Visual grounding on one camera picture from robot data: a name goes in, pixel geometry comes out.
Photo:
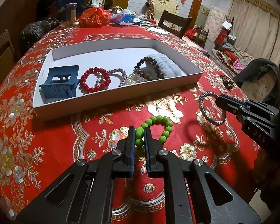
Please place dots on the wooden chair left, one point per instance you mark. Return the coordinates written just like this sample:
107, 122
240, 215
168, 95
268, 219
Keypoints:
7, 56

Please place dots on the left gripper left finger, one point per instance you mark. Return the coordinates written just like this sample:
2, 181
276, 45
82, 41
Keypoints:
84, 192

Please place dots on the fluffy light blue scrunchie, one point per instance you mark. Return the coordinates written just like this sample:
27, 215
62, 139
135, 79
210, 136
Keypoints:
161, 64

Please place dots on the dark wine bottle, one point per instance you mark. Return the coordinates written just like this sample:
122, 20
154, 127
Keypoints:
108, 5

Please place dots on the blue bag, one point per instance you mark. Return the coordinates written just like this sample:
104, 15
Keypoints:
60, 6

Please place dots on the glass jar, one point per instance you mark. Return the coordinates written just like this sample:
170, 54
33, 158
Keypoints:
71, 11

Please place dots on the small dark hair clip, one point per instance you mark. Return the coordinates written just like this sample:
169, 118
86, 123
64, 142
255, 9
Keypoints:
227, 82

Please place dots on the blue hair claw clip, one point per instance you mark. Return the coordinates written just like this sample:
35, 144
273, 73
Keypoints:
61, 82

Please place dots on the dark wooden chair far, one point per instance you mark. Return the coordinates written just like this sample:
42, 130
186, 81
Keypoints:
181, 22

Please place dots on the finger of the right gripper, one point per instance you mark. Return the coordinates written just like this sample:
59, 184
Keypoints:
232, 105

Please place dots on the white shallow cardboard tray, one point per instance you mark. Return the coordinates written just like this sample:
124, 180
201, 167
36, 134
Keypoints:
108, 54

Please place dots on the black plastic bag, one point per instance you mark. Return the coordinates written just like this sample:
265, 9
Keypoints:
33, 32

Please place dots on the blue tissue packet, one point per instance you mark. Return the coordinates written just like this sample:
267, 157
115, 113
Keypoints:
122, 19

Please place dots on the red floral tablecloth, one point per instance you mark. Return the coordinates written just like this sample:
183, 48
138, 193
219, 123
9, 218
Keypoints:
34, 153

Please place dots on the red plastic bag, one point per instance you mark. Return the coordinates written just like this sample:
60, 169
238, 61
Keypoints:
94, 17

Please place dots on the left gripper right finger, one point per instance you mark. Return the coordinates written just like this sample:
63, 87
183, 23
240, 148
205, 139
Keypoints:
194, 193

